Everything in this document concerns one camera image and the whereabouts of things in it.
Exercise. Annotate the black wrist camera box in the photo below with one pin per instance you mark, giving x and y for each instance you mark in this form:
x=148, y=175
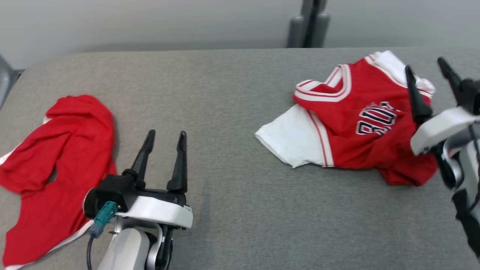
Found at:
x=471, y=95
x=108, y=191

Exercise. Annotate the red shorts with white trim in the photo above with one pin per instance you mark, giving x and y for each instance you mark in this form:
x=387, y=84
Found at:
x=67, y=150

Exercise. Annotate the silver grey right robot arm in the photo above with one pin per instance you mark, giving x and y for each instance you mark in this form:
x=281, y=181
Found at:
x=468, y=168

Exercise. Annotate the grey partition post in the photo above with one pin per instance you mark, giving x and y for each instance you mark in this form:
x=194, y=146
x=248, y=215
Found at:
x=309, y=22

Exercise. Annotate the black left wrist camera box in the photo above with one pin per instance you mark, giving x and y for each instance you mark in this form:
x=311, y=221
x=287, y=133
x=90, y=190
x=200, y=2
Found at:
x=108, y=191

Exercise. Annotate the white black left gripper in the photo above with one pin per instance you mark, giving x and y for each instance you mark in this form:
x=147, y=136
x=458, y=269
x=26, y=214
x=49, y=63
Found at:
x=157, y=210

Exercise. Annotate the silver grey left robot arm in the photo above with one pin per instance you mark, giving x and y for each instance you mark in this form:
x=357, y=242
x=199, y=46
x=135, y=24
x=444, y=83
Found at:
x=125, y=247

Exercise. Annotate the red white basketball jersey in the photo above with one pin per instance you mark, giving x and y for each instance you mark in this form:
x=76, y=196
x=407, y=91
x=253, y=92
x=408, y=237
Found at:
x=360, y=150

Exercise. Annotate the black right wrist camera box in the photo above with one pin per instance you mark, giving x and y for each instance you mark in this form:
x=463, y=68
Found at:
x=471, y=95

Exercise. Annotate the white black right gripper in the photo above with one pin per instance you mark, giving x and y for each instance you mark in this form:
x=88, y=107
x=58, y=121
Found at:
x=438, y=127

